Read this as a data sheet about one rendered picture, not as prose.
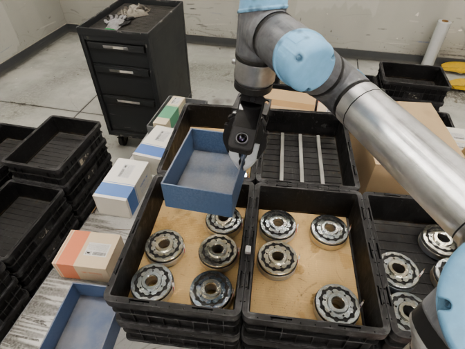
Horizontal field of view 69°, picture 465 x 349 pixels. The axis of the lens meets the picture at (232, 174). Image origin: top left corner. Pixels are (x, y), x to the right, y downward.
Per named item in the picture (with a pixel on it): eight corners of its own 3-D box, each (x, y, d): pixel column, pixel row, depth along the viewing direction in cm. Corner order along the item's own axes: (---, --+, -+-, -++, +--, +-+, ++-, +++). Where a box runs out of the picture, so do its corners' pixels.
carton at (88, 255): (126, 248, 108) (120, 235, 103) (111, 282, 99) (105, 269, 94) (78, 243, 109) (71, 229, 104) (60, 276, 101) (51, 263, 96)
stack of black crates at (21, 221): (39, 302, 153) (4, 261, 129) (-17, 289, 158) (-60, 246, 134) (86, 233, 181) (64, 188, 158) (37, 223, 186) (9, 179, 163)
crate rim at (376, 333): (389, 341, 68) (392, 336, 66) (240, 323, 70) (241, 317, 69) (359, 196, 97) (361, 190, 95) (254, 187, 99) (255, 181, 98)
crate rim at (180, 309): (240, 323, 70) (240, 317, 69) (103, 305, 73) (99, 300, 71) (254, 187, 99) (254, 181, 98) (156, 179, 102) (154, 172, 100)
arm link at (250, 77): (274, 70, 55) (226, 62, 56) (270, 95, 59) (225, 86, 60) (281, 52, 61) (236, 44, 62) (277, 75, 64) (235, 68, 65)
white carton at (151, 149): (164, 177, 132) (160, 160, 126) (136, 171, 135) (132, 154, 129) (184, 147, 146) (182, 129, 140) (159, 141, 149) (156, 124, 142)
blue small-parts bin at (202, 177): (232, 217, 70) (232, 194, 66) (165, 206, 73) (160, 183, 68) (250, 157, 85) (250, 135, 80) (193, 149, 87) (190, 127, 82)
